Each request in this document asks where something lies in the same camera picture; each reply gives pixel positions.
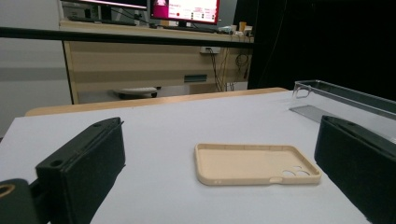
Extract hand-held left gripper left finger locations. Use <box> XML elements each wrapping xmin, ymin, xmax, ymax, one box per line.
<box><xmin>35</xmin><ymin>117</ymin><xmax>126</xmax><ymax>224</ymax></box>

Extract beige phone case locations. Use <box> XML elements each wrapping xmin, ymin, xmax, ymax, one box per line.
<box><xmin>194</xmin><ymin>143</ymin><xmax>322</xmax><ymax>187</ymax></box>

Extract white power strip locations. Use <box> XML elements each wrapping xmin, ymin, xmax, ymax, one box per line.
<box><xmin>199</xmin><ymin>46</ymin><xmax>221</xmax><ymax>55</ymax></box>

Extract black keyboard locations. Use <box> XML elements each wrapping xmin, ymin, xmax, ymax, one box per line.
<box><xmin>162</xmin><ymin>24</ymin><xmax>219</xmax><ymax>34</ymax></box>

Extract black horizontal bar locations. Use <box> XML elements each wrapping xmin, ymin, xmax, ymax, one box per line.
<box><xmin>0</xmin><ymin>26</ymin><xmax>255</xmax><ymax>49</ymax></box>

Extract bundle of black cables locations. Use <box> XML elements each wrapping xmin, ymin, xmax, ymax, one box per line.
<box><xmin>207</xmin><ymin>48</ymin><xmax>250</xmax><ymax>92</ymax></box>

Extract clear plastic box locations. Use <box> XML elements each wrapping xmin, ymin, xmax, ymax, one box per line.
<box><xmin>289</xmin><ymin>79</ymin><xmax>396</xmax><ymax>142</ymax></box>

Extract grey green desk label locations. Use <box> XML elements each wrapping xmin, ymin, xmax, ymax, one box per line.
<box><xmin>183</xmin><ymin>74</ymin><xmax>208</xmax><ymax>84</ymax></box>

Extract small items on desk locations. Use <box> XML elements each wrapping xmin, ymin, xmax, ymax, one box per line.
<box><xmin>218</xmin><ymin>21</ymin><xmax>254</xmax><ymax>37</ymax></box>

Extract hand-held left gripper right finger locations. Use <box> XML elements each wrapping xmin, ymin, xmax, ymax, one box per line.
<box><xmin>314</xmin><ymin>115</ymin><xmax>396</xmax><ymax>224</ymax></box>

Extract monitor with pink screen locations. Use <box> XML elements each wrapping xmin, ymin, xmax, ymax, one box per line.
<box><xmin>149</xmin><ymin>0</ymin><xmax>220</xmax><ymax>28</ymax></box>

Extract dark monitor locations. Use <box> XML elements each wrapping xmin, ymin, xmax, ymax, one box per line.
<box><xmin>60</xmin><ymin>0</ymin><xmax>149</xmax><ymax>10</ymax></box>

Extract black curtain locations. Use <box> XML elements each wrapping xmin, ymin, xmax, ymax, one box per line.
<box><xmin>233</xmin><ymin>0</ymin><xmax>396</xmax><ymax>101</ymax></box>

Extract light wooden desk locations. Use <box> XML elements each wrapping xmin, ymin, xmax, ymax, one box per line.
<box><xmin>59</xmin><ymin>19</ymin><xmax>255</xmax><ymax>105</ymax></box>

